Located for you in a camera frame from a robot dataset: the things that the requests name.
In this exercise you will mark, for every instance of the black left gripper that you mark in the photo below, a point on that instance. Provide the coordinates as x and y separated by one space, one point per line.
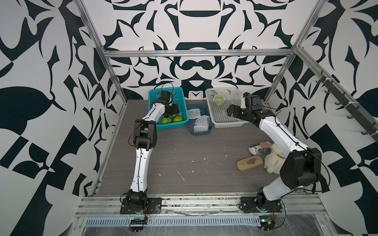
174 109

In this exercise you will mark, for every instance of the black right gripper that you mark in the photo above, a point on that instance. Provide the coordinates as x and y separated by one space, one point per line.
236 111

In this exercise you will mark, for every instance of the white foam net sleeve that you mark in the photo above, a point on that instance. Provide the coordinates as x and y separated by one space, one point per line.
219 98

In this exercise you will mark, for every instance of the green custard apple sleeved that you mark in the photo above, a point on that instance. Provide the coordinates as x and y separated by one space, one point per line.
219 99

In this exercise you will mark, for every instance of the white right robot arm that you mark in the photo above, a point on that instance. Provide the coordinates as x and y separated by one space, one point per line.
302 166

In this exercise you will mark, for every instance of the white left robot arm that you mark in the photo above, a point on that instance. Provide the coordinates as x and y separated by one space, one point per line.
144 140

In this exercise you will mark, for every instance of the green custard apple right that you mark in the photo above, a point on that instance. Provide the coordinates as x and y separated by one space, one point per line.
177 119

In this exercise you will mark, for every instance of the green custard apple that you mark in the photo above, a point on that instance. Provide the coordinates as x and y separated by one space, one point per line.
166 121
177 119

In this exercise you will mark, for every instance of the green custard apple front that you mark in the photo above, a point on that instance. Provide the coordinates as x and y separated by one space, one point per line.
166 121

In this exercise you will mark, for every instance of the white foam net back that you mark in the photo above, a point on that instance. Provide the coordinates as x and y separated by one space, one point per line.
194 113

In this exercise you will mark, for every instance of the white foam net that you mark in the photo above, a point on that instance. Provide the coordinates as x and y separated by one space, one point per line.
203 121
194 113
200 128

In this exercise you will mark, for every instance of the white foam net front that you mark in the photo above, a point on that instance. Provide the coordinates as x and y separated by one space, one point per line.
200 128

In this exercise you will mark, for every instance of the white foam net middle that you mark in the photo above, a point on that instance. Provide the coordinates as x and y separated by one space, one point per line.
203 121

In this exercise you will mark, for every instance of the teal perforated plastic basket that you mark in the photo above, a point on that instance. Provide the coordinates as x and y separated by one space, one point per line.
179 99

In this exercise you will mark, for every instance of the dark teal small tray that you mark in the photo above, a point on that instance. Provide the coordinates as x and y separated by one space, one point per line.
191 123

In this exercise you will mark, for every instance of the tan sponge block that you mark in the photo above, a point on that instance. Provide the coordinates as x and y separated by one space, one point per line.
249 163

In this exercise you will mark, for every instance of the white plush toy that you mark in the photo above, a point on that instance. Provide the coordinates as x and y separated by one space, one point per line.
274 160

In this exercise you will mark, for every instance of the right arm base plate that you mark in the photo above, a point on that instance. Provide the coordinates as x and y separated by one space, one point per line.
259 204

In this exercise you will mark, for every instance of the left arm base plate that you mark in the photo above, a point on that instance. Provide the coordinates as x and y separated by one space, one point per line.
148 206

